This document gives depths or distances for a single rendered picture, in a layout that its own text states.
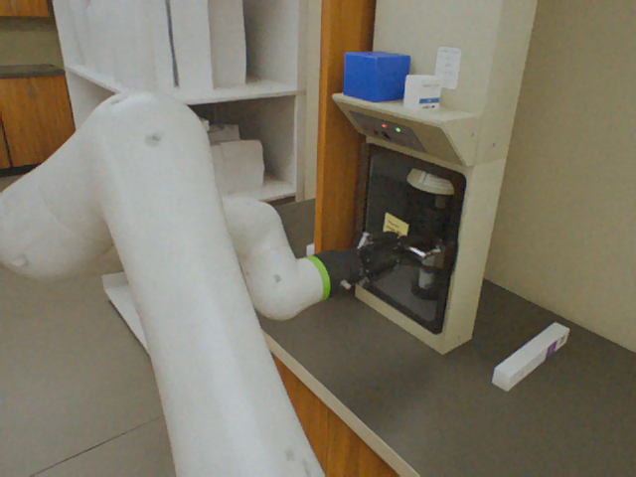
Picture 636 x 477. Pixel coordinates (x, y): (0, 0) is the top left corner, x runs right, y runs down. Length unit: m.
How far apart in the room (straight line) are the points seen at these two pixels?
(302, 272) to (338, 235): 0.46
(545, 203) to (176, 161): 1.17
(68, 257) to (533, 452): 0.88
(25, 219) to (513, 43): 0.85
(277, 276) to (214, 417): 0.53
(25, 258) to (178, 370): 0.26
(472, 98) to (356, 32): 0.35
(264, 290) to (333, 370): 0.34
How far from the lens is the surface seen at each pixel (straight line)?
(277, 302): 0.91
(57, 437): 2.53
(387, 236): 1.08
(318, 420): 1.29
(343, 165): 1.30
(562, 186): 1.46
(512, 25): 1.05
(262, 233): 0.91
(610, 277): 1.47
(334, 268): 0.97
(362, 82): 1.10
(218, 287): 0.44
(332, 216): 1.33
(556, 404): 1.23
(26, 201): 0.59
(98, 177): 0.51
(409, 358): 1.24
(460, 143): 1.00
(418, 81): 1.02
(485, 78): 1.03
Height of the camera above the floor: 1.70
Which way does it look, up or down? 25 degrees down
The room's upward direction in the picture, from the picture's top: 2 degrees clockwise
